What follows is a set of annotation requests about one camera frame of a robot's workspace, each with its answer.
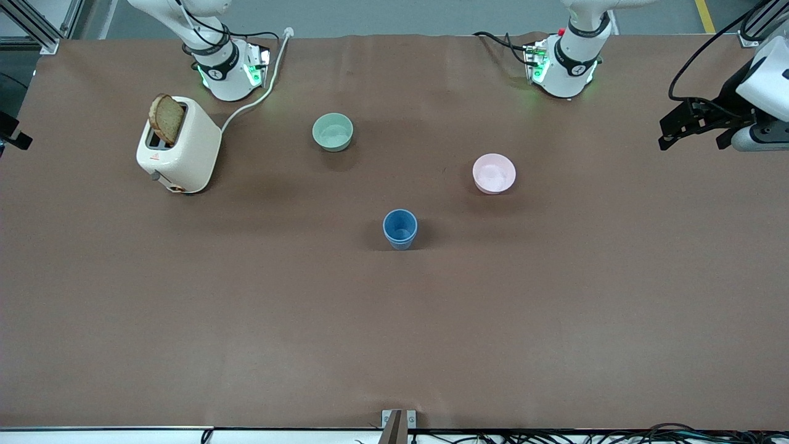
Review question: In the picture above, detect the brown bread slice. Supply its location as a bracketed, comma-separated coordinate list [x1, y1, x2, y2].
[149, 94, 185, 146]

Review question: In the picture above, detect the cream white toaster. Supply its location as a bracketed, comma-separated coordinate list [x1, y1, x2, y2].
[136, 96, 223, 194]

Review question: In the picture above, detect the pink bowl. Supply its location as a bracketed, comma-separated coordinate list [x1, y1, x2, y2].
[472, 154, 517, 195]

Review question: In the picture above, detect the green bowl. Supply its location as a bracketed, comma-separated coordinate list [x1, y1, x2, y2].
[312, 113, 354, 152]

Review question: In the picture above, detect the brown table cover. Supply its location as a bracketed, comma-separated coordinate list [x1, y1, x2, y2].
[0, 33, 789, 430]

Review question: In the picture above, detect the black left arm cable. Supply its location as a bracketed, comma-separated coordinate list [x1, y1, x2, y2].
[668, 0, 768, 102]

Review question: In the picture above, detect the aluminium frame profile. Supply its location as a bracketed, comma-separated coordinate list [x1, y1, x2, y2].
[0, 0, 84, 55]

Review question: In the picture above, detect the black arm base cable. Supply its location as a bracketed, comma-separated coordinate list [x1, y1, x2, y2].
[473, 31, 532, 65]

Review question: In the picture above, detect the white toaster power cable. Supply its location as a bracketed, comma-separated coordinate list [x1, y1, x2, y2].
[220, 27, 295, 133]

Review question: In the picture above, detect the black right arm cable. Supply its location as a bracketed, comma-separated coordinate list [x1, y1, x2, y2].
[176, 0, 281, 53]

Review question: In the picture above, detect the black cable bundle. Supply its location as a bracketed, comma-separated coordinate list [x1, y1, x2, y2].
[354, 422, 789, 444]

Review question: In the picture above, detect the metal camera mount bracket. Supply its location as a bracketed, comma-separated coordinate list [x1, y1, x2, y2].
[377, 409, 417, 444]

